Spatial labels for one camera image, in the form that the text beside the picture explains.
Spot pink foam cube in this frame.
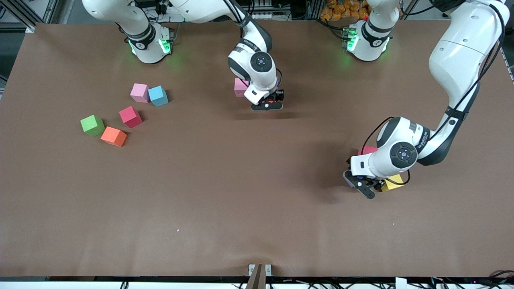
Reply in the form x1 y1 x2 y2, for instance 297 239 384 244
234 78 250 98
130 83 150 103

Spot yellow foam cube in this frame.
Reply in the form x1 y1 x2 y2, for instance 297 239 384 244
379 173 405 193

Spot white electrical device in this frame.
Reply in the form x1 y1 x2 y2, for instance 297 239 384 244
251 0 274 20

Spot blue foam cube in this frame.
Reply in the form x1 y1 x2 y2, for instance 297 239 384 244
148 85 169 107

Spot orange snack bags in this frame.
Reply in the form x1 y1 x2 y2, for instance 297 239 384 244
320 0 371 21

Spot white power strip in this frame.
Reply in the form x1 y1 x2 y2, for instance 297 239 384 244
151 0 189 22

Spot green foam cube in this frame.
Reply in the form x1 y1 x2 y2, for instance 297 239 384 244
80 115 105 137

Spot metal camera pole bracket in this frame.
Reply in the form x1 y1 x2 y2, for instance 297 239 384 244
248 264 272 289

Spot aluminium frame profile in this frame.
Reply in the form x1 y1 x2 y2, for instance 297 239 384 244
0 0 61 33

